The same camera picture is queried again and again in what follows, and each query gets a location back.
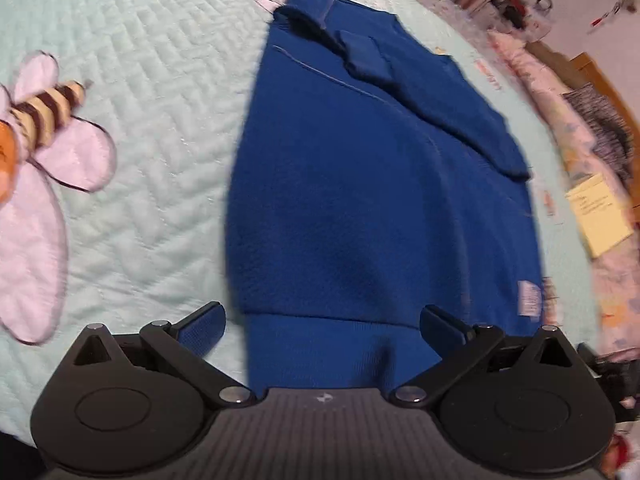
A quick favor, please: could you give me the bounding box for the blue knit sweater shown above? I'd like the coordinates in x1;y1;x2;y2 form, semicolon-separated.
226;0;542;392

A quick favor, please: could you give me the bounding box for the floral pink pillow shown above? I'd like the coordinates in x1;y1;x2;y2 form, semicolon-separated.
488;30;639;356

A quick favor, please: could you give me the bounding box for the yellow paper sheet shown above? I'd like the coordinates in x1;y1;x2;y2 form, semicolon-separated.
566;174;634;258

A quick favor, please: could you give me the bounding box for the dark patterned garment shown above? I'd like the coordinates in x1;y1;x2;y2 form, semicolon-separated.
563;84;634;192

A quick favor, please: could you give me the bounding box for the bee pattern quilted bedspread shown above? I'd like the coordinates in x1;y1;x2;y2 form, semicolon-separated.
1;0;600;440

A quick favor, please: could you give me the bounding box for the olive brown pillow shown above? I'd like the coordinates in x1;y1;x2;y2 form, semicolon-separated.
525;41;589;90

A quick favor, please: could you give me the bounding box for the wooden headboard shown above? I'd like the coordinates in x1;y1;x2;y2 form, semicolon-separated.
570;52;639;140

